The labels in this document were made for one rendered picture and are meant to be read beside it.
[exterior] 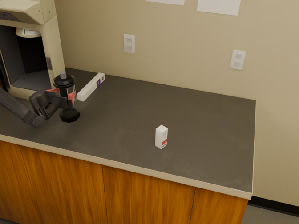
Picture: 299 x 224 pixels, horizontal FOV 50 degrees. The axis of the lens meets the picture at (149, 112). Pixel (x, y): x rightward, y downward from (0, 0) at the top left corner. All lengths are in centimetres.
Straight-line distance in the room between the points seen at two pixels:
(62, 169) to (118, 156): 36
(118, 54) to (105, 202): 88
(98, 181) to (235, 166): 67
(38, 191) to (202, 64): 118
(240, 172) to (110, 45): 107
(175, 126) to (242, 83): 51
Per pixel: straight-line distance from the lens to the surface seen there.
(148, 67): 197
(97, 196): 175
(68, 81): 157
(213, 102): 185
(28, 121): 146
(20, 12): 150
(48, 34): 163
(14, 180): 201
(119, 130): 160
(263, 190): 248
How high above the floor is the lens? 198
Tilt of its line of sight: 37 degrees down
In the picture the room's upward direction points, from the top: 2 degrees clockwise
